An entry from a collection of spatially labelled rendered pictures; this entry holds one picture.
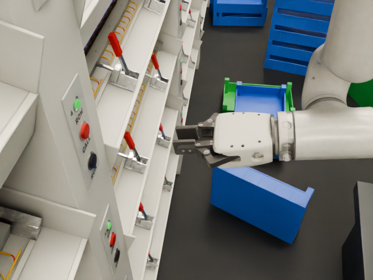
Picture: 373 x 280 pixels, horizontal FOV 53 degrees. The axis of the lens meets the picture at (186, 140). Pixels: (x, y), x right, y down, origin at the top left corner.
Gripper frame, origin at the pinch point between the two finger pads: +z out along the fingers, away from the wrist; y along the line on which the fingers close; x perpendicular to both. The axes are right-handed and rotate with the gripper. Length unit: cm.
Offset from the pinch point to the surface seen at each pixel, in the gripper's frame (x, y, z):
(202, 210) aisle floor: -60, 28, 8
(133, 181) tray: -6.8, -3.7, 11.1
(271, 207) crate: -51, 22, -15
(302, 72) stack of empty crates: -66, 114, -33
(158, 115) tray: -7.5, 16.5, 9.9
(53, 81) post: 30.7, -24.9, 2.5
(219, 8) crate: -49, 160, 8
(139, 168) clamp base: -6.4, -0.9, 10.5
